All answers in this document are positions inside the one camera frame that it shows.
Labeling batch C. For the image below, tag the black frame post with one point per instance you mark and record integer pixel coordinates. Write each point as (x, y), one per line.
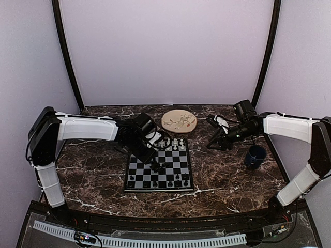
(268, 51)
(65, 53)

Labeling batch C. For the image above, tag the dark blue mug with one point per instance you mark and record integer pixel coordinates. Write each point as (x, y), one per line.
(255, 157)

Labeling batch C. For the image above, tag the black chess piece corner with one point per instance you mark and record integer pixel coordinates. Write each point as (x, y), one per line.
(185, 178)

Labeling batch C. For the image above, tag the black white chess board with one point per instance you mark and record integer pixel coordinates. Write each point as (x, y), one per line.
(180, 164)

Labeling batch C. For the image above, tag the row of white chess pieces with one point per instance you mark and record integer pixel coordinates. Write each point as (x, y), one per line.
(172, 144)

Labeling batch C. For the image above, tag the left black frame post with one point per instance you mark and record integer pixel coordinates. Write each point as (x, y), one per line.
(65, 53)

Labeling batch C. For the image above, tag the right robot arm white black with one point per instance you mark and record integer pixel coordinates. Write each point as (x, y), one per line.
(298, 139)

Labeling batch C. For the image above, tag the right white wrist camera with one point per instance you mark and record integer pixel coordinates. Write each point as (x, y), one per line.
(218, 122)

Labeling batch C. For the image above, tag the right black frame post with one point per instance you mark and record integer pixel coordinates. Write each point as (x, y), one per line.
(268, 51)

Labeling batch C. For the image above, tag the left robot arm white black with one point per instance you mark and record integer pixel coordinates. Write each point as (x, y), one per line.
(139, 135)

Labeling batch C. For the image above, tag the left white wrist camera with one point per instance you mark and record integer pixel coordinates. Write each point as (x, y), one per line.
(153, 139)

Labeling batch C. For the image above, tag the beige bird painted plate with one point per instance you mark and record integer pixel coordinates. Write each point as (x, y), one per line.
(179, 121)

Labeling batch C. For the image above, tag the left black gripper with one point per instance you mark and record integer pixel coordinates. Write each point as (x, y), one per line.
(146, 157)

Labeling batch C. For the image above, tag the white slotted cable duct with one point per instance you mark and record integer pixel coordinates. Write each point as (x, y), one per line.
(137, 239)

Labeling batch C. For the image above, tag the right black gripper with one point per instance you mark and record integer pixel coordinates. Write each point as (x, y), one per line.
(224, 140)

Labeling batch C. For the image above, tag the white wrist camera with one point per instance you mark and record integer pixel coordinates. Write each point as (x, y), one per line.
(218, 122)
(153, 139)

